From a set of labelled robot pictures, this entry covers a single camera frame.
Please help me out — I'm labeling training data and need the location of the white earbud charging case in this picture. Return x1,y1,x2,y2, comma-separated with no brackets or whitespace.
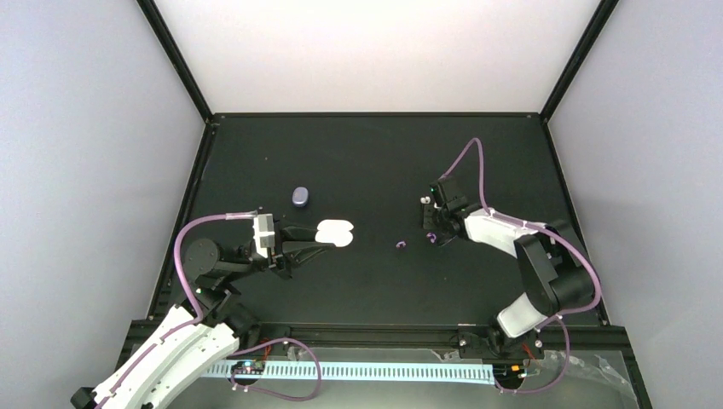
315,219,354,247

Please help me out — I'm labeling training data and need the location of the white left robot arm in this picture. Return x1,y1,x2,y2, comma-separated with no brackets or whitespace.
71,214,353,408

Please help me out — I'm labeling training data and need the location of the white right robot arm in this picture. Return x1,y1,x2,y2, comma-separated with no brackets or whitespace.
419,176,601,357

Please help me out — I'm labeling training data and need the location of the purple earbud charging case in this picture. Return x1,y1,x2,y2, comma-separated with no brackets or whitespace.
292,187,309,208

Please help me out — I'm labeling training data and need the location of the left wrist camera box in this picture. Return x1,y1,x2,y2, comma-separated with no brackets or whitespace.
252,213,275,259

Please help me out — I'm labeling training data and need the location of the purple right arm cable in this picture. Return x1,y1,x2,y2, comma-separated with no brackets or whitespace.
440,137,604,331

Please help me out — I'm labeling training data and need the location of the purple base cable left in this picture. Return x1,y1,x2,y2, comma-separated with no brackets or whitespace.
228,337,323,402

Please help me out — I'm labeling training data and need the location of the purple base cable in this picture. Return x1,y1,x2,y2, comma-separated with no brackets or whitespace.
228,337,323,402
494,319,571,395

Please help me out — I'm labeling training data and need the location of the white slotted cable duct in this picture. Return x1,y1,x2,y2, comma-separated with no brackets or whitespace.
202,360,495,385

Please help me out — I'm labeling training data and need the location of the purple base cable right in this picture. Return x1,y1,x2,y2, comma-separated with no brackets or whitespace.
494,319,571,395

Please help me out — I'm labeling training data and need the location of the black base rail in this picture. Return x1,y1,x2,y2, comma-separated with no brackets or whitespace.
121,320,631,362

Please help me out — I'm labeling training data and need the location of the black enclosure frame post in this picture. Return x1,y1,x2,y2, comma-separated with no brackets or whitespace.
136,0,213,123

